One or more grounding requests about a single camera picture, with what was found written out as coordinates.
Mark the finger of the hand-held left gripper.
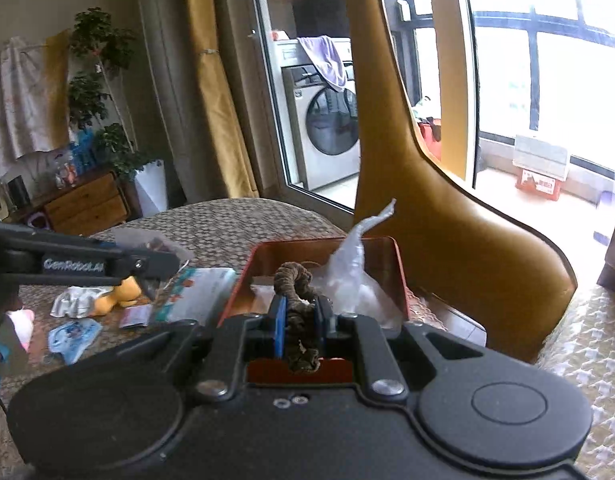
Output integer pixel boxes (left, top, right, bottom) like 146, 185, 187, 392
90, 240, 138, 256
132, 251, 182, 283

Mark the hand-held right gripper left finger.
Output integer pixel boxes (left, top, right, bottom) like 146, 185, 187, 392
137, 296, 288, 402

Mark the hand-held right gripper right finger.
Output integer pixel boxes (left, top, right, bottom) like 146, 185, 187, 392
315, 297, 488, 397

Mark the brown twisted rope piece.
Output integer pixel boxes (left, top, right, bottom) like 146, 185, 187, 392
273, 261, 322, 376

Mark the red tin box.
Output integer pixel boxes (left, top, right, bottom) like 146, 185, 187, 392
214, 236, 411, 386

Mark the clear plastic bag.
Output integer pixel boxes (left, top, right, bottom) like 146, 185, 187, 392
315, 199, 405, 328

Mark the white crumpled cloth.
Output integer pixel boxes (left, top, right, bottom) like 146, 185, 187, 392
51, 285, 113, 318

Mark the wooden drawer cabinet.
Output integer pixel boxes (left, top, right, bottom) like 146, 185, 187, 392
42, 170, 133, 237

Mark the orange plush toy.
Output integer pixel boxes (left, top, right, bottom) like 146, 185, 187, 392
90, 275, 143, 317

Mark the tissue pack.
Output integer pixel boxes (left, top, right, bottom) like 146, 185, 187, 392
154, 266, 238, 328

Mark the small pink packet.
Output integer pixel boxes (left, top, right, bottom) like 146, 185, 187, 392
120, 305, 155, 330

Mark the white planter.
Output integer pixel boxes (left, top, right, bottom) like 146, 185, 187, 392
133, 159, 169, 218

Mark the patterned brown tablecloth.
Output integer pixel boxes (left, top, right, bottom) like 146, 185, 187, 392
0, 199, 615, 480

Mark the blue white snack packet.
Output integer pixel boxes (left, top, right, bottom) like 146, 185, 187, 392
47, 319, 104, 365

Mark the white bunny plush toy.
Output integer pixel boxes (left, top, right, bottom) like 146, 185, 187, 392
4, 309, 36, 356

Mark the black speaker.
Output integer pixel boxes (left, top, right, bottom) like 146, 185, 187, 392
8, 175, 30, 208

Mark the toy blister pack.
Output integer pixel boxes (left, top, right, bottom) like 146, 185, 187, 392
50, 152, 80, 188

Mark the blue plastic toy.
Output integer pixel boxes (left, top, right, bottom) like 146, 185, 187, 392
70, 130, 98, 171

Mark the white shell-shaped ornament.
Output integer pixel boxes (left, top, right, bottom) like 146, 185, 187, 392
14, 149, 63, 181

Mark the yellow giraffe statue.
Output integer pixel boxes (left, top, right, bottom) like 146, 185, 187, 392
301, 0, 579, 365

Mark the yellow draped cloth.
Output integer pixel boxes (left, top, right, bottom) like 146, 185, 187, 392
43, 30, 73, 148

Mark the floral draped cloth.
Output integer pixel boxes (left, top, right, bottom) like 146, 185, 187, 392
0, 35, 55, 191

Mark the tall standing air conditioner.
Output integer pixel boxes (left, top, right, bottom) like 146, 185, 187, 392
130, 0, 213, 206

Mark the yellow curtain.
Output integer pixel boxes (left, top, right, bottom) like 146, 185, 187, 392
182, 0, 260, 200

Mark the white washing machine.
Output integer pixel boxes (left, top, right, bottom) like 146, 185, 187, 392
273, 37, 362, 192

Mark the green potted plant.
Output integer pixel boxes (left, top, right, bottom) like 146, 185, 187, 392
67, 7, 155, 181

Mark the red storage box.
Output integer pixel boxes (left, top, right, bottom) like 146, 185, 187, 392
417, 115, 443, 161

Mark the red crate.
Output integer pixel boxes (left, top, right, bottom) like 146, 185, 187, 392
516, 167, 563, 202

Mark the purple towel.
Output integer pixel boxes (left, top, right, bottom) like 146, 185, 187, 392
297, 35, 348, 92

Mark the white box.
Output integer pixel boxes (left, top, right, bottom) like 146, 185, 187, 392
512, 134, 571, 181

